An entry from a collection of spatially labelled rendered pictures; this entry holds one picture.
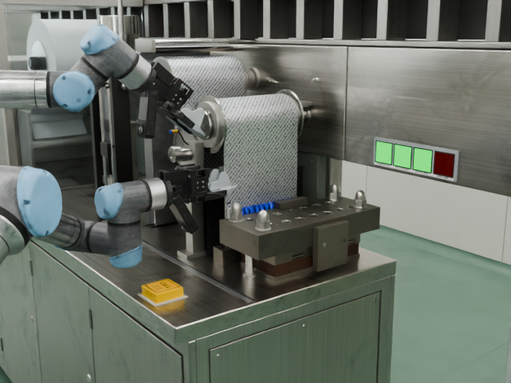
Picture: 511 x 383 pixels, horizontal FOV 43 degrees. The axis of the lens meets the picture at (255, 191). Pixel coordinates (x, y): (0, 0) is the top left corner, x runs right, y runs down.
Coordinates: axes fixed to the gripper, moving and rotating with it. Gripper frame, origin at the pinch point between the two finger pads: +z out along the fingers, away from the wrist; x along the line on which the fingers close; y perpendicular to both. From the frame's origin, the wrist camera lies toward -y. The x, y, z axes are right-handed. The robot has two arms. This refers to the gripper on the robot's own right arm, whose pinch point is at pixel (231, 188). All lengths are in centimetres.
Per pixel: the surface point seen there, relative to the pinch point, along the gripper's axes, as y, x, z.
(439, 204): -76, 135, 263
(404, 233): -104, 162, 263
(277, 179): 0.5, -0.2, 14.6
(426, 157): 10.3, -37.0, 29.3
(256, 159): 6.8, -0.3, 7.8
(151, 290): -16.6, -10.9, -29.1
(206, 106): 20.8, 5.4, -3.5
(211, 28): 40, 55, 31
